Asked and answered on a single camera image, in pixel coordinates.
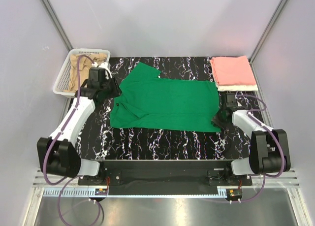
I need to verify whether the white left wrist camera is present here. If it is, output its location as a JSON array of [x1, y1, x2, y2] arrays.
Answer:
[[92, 62, 113, 80]]

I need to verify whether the aluminium frame post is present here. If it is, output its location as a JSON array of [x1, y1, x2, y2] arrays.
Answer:
[[249, 0, 289, 64], [40, 0, 73, 51]]

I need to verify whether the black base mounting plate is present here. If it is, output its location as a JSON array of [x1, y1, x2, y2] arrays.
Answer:
[[78, 160, 252, 191]]

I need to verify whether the white slotted cable duct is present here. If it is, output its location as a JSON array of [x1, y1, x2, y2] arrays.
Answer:
[[43, 186, 242, 199]]

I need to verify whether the beige crumpled t shirt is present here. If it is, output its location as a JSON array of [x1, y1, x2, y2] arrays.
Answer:
[[66, 53, 106, 92]]

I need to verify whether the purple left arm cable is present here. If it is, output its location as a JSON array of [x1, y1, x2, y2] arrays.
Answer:
[[41, 54, 106, 226]]

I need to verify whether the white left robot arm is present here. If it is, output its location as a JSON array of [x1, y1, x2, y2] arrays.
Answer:
[[37, 62, 122, 178]]

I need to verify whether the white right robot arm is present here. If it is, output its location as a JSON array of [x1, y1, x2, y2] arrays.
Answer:
[[212, 93, 291, 178]]

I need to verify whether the left aluminium frame post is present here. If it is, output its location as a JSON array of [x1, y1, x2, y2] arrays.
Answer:
[[40, 0, 73, 51]]

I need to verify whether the white plastic basket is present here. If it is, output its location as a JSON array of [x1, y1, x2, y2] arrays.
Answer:
[[52, 48, 111, 98]]

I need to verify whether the folded pink t shirt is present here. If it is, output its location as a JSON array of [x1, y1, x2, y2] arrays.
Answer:
[[210, 56, 256, 86]]

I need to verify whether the green t shirt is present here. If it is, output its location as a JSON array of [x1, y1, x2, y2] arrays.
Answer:
[[110, 63, 220, 132]]

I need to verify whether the folded cream t shirt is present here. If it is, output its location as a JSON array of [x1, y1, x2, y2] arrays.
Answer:
[[215, 79, 258, 92]]

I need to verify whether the right aluminium frame post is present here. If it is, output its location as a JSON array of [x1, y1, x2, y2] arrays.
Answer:
[[249, 0, 289, 64]]

